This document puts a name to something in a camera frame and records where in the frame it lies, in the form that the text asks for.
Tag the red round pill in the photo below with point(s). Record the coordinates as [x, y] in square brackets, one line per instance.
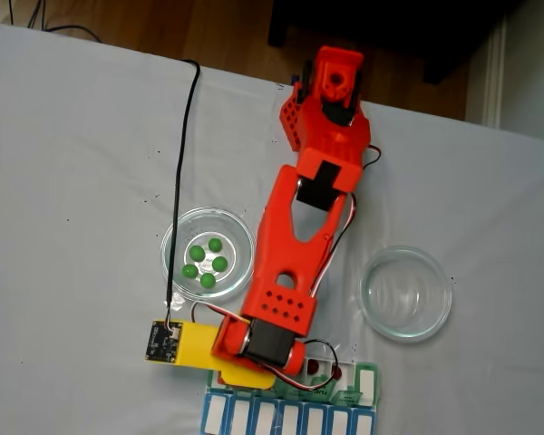
[314, 364]
[337, 374]

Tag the clear glass dish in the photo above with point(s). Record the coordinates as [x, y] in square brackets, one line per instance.
[430, 281]
[236, 235]

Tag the weekly pill organizer box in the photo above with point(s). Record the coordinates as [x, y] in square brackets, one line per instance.
[214, 414]

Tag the green round pill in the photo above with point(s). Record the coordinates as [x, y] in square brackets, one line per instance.
[215, 245]
[190, 271]
[197, 253]
[207, 280]
[219, 263]

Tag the clear tape scrap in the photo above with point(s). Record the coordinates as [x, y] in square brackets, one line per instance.
[177, 302]

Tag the black camera circuit board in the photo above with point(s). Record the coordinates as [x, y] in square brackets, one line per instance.
[161, 342]

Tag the white door trim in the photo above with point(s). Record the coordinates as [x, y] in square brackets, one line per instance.
[494, 81]

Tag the dark wooden furniture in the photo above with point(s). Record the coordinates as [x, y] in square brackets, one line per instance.
[458, 22]

